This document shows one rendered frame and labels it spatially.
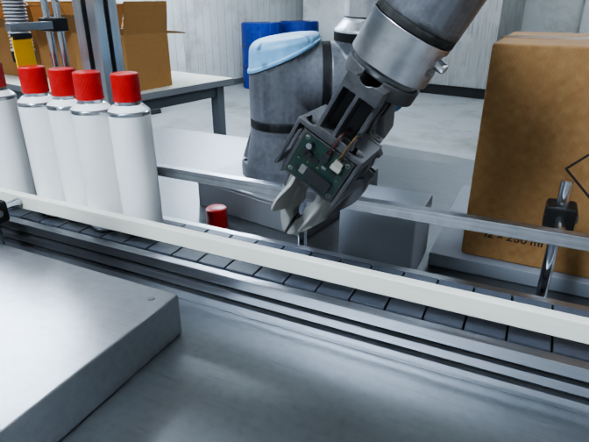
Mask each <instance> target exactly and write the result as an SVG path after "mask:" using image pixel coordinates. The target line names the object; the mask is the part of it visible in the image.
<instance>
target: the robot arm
mask: <svg viewBox="0 0 589 442"><path fill-rule="evenodd" d="M485 2H486V0H344V18H343V19H342V20H341V21H340V22H339V23H338V25H337V26H336V27H335V28H334V39H333V40H331V41H321V40H322V37H321V36H320V33H319V32H317V31H305V32H304V31H301V32H286V33H281V34H275V35H271V36H267V37H264V38H261V39H257V40H255V41H254V42H253V43H252V44H251V46H250V48H249V68H248V69H247V73H248V74H249V92H250V115H251V131H250V134H249V138H248V140H247V144H246V147H245V152H244V156H243V159H242V170H243V175H244V176H245V177H246V178H252V179H257V180H262V181H268V182H277V183H284V185H283V188H282V191H281V192H280V193H279V194H278V195H277V197H276V198H275V199H274V201H273V204H272V207H271V210H272V211H277V210H280V221H281V226H282V230H283V231H284V232H286V233H287V234H288V235H289V234H295V233H299V232H304V231H306V230H308V229H310V228H312V227H314V226H315V225H318V224H320V223H321V222H322V221H324V220H326V219H327V218H329V217H330V216H331V215H332V214H334V213H336V212H338V211H340V210H342V209H344V208H346V207H348V206H350V205H352V204H353V203H355V202H356V201H357V200H358V199H359V198H360V197H361V196H362V195H363V194H364V192H365V190H366V189H367V187H368V185H369V182H370V180H371V179H372V178H373V177H374V176H375V175H376V174H377V171H376V170H375V169H373V168H372V166H373V164H374V162H375V160H376V158H379V157H380V156H381V155H383V152H382V149H381V148H382V147H383V145H381V144H380V143H381V142H382V140H383V139H384V138H385V137H386V136H387V135H388V133H389V132H390V130H391V129H392V128H393V126H394V113H395V112H396V111H398V110H399V109H401V107H409V106H410V105H411V104H412V103H413V102H414V100H415V99H416V97H417V96H418V94H419V93H420V90H421V89H425V87H426V86H427V84H428V83H429V81H430V80H431V78H432V77H433V75H434V74H435V72H436V71H437V72H438V73H439V74H444V73H445V72H446V70H447V69H448V67H449V66H448V64H447V63H446V62H444V61H442V58H443V57H446V56H448V54H449V53H450V51H451V50H452V49H453V47H454V46H455V45H456V44H457V43H458V41H459V40H460V38H461V37H462V35H463V34H464V32H465V31H466V29H467V28H468V26H469V25H470V23H471V22H472V21H473V20H474V18H475V17H476V15H477V14H478V13H479V11H480V9H481V8H482V6H483V5H484V3H485ZM308 188H310V189H312V190H313V191H314V192H316V199H315V201H314V202H312V203H310V204H309V205H308V206H307V207H306V208H305V210H304V212H303V214H302V215H299V214H300V213H298V212H299V207H300V204H301V203H302V202H303V201H304V200H305V199H306V192H307V189H308ZM298 215H299V216H298Z"/></svg>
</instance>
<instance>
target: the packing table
mask: <svg viewBox="0 0 589 442"><path fill-rule="evenodd" d="M171 75H172V84H173V85H170V86H166V87H161V88H157V89H148V90H143V91H141V96H142V100H141V103H144V104H145V105H146V106H148V107H149V108H150V109H151V110H156V109H159V108H164V107H168V106H173V105H177V104H182V103H190V102H194V101H199V100H203V99H207V98H211V105H212V118H213V132H214V133H215V134H222V135H226V123H225V107H224V86H225V85H231V84H234V78H230V77H222V76H214V75H200V74H193V73H185V72H178V71H171ZM4 76H5V80H6V83H7V86H6V88H7V89H10V90H12V91H13V92H15V93H16V94H17V99H19V98H20V97H21V96H23V95H24V93H22V89H21V85H20V80H19V76H15V75H4Z"/></svg>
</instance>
